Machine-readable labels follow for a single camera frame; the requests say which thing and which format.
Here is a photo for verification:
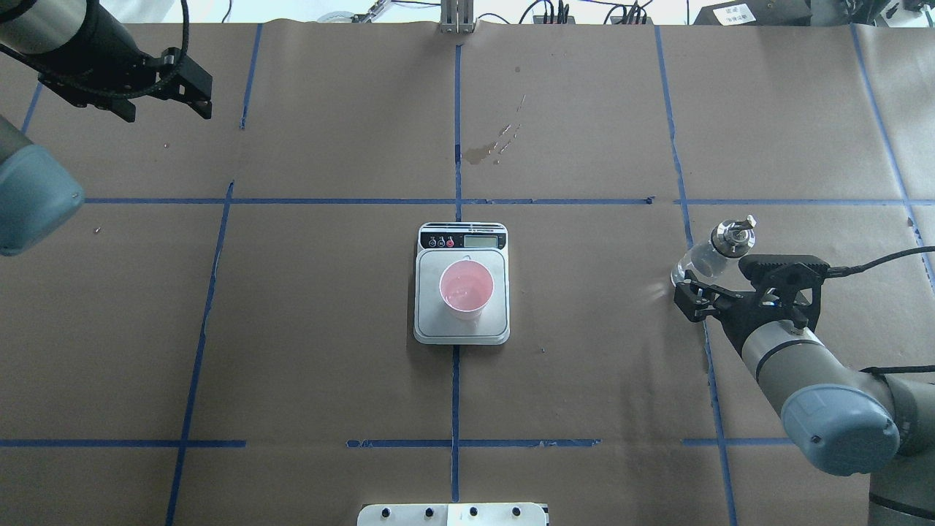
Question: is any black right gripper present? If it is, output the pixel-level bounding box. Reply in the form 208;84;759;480
673;254;831;344

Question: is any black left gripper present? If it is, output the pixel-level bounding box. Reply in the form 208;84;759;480
110;47;213;123

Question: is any pink paper cup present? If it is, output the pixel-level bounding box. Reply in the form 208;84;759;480
438;257;495;320

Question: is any white digital kitchen scale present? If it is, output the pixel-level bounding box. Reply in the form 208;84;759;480
412;222;511;346

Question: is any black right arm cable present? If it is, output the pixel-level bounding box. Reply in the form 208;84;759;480
828;245;935;278

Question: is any aluminium frame post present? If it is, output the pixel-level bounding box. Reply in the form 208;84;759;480
438;0;476;34

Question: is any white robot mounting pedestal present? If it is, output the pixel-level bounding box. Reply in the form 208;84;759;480
356;502;551;525

